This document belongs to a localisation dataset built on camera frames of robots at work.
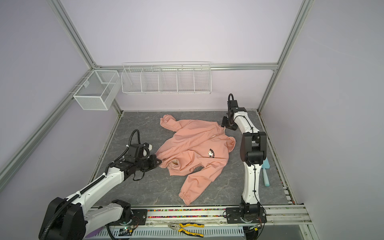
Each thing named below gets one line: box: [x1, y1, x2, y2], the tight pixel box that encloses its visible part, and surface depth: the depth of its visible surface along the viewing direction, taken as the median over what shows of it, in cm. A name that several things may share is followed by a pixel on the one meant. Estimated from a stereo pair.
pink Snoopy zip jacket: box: [155, 114, 236, 205], surface depth 93 cm
